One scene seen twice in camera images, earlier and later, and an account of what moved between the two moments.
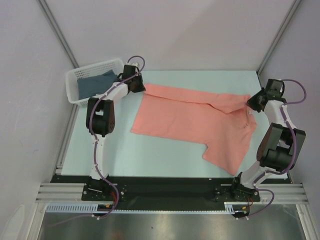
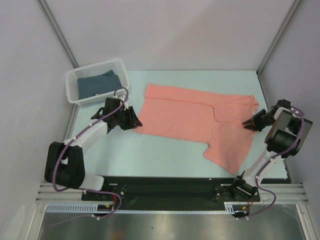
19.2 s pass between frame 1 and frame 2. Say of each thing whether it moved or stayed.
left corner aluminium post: stayed
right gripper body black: moved
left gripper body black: moved
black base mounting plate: stayed
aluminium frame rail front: stayed
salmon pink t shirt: stayed
